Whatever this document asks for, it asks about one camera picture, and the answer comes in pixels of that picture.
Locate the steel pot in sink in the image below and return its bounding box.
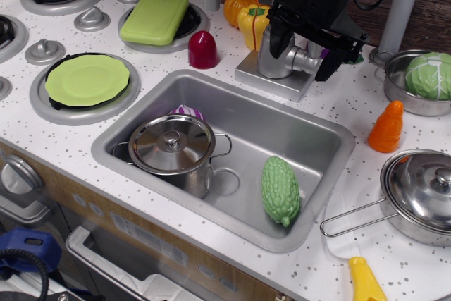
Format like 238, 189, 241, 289
113, 133, 231, 198

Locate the front left stove burner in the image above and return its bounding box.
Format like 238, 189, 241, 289
0, 15, 28, 63

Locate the grey stove knob edge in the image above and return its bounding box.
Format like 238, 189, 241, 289
0, 77, 12, 101

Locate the steel saucepan with handle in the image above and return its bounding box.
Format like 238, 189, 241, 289
319, 149, 451, 247

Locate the steel pot lid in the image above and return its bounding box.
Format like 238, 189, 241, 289
128, 114, 216, 176

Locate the steel pot with cabbage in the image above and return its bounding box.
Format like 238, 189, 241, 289
369, 48, 450, 117

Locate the orange toy pumpkin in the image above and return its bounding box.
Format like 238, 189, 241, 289
223, 0, 259, 28

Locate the back right stove burner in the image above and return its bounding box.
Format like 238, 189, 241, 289
121, 4, 209, 54

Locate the dark red toy piece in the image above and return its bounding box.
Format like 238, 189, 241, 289
188, 30, 219, 69

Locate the orange toy carrot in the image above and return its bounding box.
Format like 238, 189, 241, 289
367, 100, 404, 153

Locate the steel saucepan lid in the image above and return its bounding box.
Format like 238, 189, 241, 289
383, 151, 450, 231

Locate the oven door handle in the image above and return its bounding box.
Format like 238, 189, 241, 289
66, 226, 173, 300

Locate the green toy cutting board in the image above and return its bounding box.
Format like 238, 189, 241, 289
119, 0, 189, 46

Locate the yellow toy bell pepper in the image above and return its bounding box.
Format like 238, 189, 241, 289
237, 4, 270, 51

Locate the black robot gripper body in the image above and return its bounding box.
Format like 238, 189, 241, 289
268, 0, 370, 62

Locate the blue clamp tool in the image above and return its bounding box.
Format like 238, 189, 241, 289
1, 228, 62, 273

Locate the green toy plate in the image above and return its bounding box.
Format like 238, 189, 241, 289
45, 54, 130, 107

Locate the green toy bitter gourd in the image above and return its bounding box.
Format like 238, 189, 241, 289
261, 156, 301, 227

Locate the purple white toy vegetable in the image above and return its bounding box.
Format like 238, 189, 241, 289
168, 104, 205, 121

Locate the grey vertical post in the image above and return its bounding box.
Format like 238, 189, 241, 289
378, 0, 415, 60

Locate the green toy cabbage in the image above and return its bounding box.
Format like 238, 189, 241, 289
405, 52, 450, 101

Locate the grey oven knob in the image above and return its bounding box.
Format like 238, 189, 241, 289
1, 154, 44, 209

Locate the grey toy sink basin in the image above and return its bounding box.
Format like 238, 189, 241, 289
92, 70, 355, 252

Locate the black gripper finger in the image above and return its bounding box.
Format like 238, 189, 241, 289
269, 23, 293, 59
315, 48, 350, 82

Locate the silver toy faucet lever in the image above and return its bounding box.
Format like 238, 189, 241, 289
235, 28, 323, 102

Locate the grey stove knob front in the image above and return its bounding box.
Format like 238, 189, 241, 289
25, 39, 66, 65

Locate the front right stove burner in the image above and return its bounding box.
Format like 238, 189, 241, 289
29, 54, 140, 126

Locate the grey stove knob middle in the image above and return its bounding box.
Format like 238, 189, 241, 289
74, 6, 111, 32

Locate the yellow handled toy spatula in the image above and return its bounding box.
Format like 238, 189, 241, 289
320, 192, 387, 300

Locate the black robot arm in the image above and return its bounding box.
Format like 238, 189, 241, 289
266, 0, 370, 81

